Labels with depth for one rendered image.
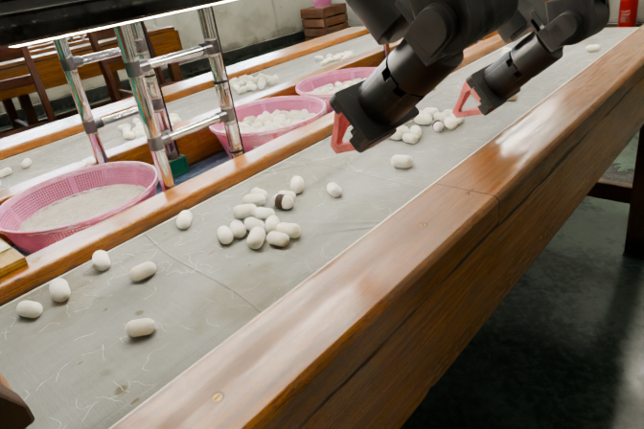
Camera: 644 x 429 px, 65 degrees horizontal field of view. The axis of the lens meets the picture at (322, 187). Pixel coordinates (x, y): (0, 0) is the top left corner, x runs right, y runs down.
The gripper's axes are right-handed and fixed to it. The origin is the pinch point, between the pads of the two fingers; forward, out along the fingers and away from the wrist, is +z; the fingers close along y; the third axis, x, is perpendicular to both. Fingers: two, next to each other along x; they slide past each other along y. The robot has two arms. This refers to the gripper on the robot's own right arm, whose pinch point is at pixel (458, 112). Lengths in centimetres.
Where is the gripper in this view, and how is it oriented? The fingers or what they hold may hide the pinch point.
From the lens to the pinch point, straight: 93.9
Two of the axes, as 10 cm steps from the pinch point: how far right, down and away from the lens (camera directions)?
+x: 5.7, 8.2, -0.8
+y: -6.7, 4.0, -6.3
